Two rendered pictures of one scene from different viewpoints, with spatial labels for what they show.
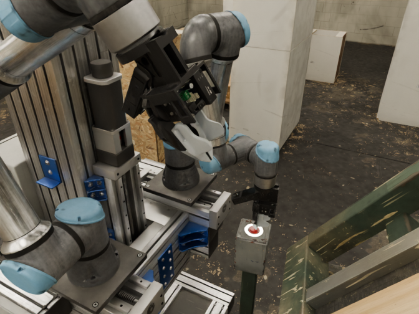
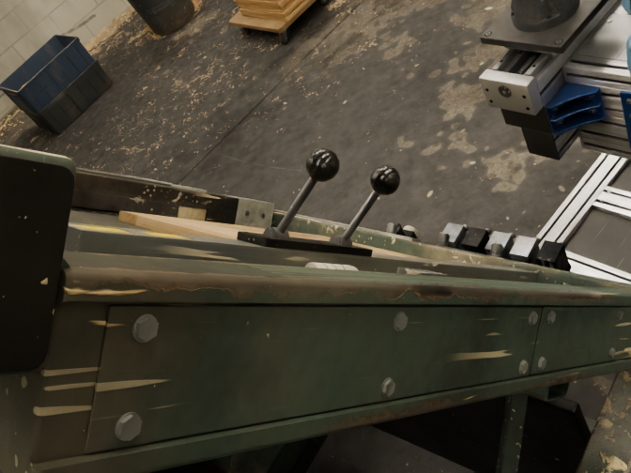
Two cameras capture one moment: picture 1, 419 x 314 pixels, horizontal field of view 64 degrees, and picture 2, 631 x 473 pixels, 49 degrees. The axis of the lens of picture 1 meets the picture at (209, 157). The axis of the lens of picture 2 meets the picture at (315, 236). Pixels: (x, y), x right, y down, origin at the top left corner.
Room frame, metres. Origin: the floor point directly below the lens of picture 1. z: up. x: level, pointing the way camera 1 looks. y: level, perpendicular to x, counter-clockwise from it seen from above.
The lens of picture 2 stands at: (1.03, -1.11, 1.97)
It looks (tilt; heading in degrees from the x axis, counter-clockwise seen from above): 40 degrees down; 133
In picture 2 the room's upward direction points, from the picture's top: 35 degrees counter-clockwise
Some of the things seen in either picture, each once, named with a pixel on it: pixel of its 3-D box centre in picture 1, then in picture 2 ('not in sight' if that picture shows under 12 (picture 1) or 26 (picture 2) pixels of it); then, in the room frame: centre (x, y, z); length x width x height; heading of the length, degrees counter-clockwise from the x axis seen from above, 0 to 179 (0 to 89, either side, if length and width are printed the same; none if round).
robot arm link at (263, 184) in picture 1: (264, 178); not in sight; (0.95, -0.19, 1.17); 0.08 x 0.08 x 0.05
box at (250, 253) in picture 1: (252, 247); not in sight; (0.95, -0.17, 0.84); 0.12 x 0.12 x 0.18; 73
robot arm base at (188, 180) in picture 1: (180, 169); not in sight; (1.13, 0.12, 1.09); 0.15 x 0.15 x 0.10
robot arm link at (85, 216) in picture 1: (81, 225); not in sight; (0.68, 0.34, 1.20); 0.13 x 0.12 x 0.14; 156
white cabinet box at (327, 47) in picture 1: (322, 55); not in sight; (5.63, -1.86, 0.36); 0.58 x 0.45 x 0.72; 63
